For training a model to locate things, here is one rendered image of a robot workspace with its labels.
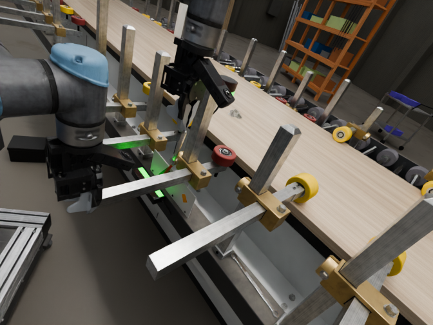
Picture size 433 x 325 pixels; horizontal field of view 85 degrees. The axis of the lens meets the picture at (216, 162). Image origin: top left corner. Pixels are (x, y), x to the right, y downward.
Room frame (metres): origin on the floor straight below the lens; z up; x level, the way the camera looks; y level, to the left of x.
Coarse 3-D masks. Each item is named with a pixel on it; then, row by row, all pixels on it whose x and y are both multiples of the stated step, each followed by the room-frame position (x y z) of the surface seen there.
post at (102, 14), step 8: (104, 0) 1.06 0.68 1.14; (104, 8) 1.06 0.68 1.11; (104, 16) 1.06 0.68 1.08; (96, 24) 1.06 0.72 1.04; (104, 24) 1.06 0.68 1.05; (96, 32) 1.06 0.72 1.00; (104, 32) 1.06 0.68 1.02; (96, 40) 1.06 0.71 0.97; (104, 40) 1.06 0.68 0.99; (96, 48) 1.06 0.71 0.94; (104, 48) 1.06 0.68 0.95; (104, 56) 1.07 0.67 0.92
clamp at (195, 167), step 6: (180, 156) 0.61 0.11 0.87; (180, 162) 0.60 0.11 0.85; (186, 162) 0.59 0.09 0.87; (192, 162) 0.60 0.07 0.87; (198, 162) 0.61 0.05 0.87; (180, 168) 0.59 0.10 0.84; (192, 168) 0.57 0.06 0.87; (198, 168) 0.58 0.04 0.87; (204, 168) 0.60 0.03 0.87; (192, 174) 0.56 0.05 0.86; (198, 174) 0.56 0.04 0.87; (210, 174) 0.58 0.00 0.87; (192, 180) 0.56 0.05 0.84; (198, 180) 0.54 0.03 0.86; (204, 180) 0.56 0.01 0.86; (192, 186) 0.55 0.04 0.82; (198, 186) 0.55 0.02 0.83; (204, 186) 0.57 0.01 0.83
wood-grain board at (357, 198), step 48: (96, 0) 2.45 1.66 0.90; (144, 48) 1.50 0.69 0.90; (240, 96) 1.33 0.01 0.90; (240, 144) 0.78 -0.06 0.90; (336, 144) 1.18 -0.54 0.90; (336, 192) 0.72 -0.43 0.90; (384, 192) 0.86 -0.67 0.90; (336, 240) 0.48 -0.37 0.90; (432, 240) 0.66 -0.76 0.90; (384, 288) 0.39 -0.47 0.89; (432, 288) 0.44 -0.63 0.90
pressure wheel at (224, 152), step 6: (216, 150) 0.67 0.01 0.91; (222, 150) 0.69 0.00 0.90; (228, 150) 0.70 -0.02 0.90; (216, 156) 0.65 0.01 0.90; (222, 156) 0.65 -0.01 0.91; (228, 156) 0.66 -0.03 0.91; (234, 156) 0.67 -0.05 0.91; (216, 162) 0.64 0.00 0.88; (222, 162) 0.64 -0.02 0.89; (228, 162) 0.65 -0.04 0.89; (216, 174) 0.67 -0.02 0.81
